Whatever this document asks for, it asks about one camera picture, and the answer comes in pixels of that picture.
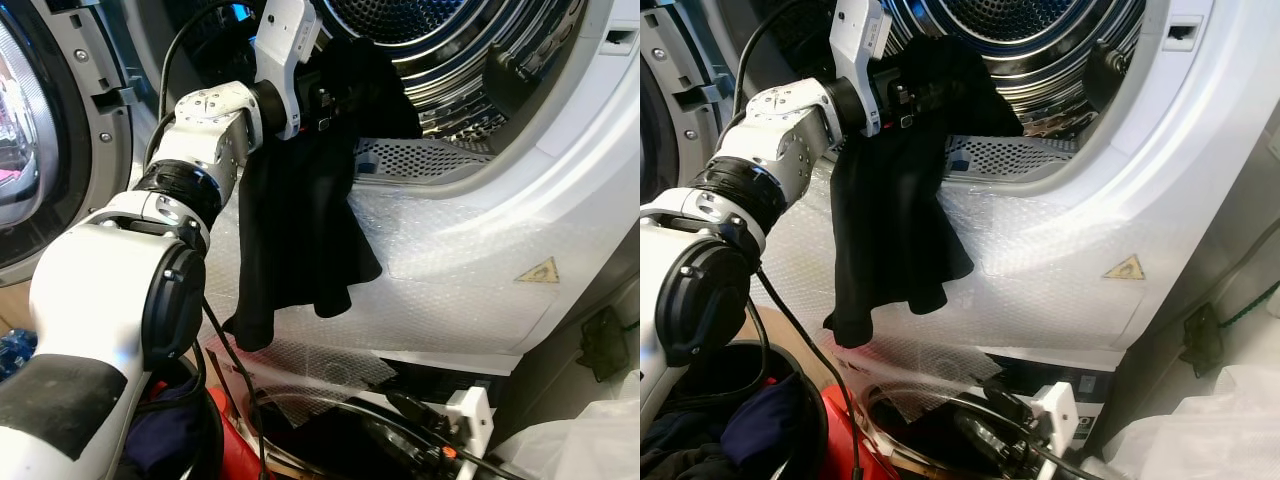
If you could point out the black garment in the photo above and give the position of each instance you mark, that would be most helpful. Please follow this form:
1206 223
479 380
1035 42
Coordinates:
890 220
300 220

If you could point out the black clothes pile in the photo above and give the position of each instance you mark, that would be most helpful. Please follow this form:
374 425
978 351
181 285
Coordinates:
680 455

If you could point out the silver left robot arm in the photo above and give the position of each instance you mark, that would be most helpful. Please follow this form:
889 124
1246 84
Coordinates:
790 135
110 290

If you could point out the black wall fitting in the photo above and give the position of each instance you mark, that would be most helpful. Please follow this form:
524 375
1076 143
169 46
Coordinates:
603 345
1200 340

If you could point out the red basket with black rim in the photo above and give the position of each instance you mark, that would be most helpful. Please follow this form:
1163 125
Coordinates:
845 440
228 440

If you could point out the black drum paddle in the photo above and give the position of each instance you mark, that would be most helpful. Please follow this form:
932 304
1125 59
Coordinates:
1105 70
510 80

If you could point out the blue patterned item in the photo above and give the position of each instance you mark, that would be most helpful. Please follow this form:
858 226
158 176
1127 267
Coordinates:
12 355

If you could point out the white plastic bag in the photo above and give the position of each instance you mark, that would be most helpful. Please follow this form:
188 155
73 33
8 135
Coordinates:
580 445
1200 430

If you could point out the grey perforated lint filter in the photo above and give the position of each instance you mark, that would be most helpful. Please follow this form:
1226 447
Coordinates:
1010 158
420 160

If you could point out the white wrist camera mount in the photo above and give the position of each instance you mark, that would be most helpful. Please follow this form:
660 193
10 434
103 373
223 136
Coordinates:
470 410
860 40
1058 410
285 45

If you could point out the clear bubble wrap sheet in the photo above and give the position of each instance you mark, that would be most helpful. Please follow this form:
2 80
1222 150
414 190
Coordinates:
1040 250
450 240

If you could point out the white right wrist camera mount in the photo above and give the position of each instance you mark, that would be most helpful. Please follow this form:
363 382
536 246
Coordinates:
1058 410
470 410

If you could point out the round grey dryer door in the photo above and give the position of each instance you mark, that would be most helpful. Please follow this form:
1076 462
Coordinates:
60 120
670 100

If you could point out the white washing machine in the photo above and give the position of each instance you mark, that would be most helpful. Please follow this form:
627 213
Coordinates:
1070 385
420 380

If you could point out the yellow triangle warning sticker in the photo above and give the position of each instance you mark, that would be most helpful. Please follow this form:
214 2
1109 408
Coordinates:
541 273
1127 269

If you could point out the white tumble dryer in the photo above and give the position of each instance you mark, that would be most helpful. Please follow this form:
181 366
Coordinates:
480 250
1060 250

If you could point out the steel dryer drum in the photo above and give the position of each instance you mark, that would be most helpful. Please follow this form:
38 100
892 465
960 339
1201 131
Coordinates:
1040 40
450 40

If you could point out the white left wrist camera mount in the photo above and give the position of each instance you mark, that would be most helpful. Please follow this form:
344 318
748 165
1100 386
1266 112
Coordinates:
285 45
860 40

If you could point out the dark blue garment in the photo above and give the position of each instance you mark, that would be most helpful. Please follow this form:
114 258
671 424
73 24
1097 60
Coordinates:
760 425
165 435

